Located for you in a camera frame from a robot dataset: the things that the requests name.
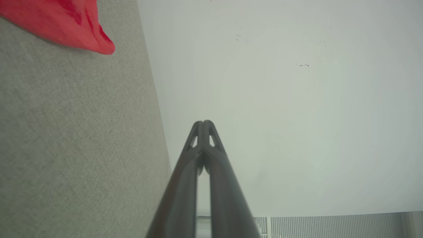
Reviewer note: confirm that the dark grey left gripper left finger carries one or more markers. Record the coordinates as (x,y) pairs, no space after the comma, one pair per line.
(180,191)

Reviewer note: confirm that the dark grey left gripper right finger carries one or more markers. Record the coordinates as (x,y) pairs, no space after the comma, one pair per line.
(224,198)

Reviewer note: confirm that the red and white shirt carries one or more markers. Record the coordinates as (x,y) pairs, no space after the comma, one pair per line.
(59,19)

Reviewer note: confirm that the white ribbed panel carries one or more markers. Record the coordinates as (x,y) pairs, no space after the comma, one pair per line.
(330,226)

